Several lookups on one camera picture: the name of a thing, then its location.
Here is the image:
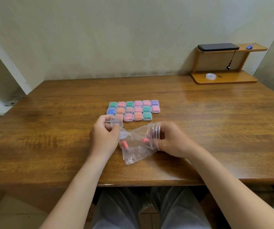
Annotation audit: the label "black cable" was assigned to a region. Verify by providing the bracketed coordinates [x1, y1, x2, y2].
[226, 50, 236, 70]

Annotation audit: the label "black power bank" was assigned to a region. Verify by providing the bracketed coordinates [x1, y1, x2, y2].
[197, 43, 240, 52]

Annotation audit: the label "rows of filled earplug boxes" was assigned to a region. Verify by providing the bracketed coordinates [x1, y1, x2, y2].
[106, 100, 161, 122]

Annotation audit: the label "clear plastic zip bag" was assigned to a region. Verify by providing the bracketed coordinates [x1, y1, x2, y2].
[119, 121, 163, 165]

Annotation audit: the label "person's right hand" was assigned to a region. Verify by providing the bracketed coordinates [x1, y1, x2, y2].
[151, 121, 200, 159]

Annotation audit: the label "grey trousers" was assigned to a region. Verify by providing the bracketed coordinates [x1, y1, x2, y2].
[91, 187, 212, 229]

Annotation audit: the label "white shelf unit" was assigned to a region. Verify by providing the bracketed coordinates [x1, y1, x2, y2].
[0, 22, 33, 129]

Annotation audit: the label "wooden desk shelf riser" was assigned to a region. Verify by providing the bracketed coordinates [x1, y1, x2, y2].
[190, 43, 268, 85]

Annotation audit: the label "folded newspaper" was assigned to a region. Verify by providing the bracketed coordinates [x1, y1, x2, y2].
[5, 94, 26, 107]

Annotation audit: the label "person's right forearm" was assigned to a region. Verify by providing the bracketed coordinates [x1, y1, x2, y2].
[186, 146, 274, 229]

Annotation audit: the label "person's left forearm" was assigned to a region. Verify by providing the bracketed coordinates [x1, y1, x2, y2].
[39, 154, 113, 229]

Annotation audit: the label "small clear plastic case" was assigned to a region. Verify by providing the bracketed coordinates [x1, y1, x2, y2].
[110, 117, 128, 140]

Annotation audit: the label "person's left hand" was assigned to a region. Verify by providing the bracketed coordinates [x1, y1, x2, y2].
[89, 114, 122, 163]

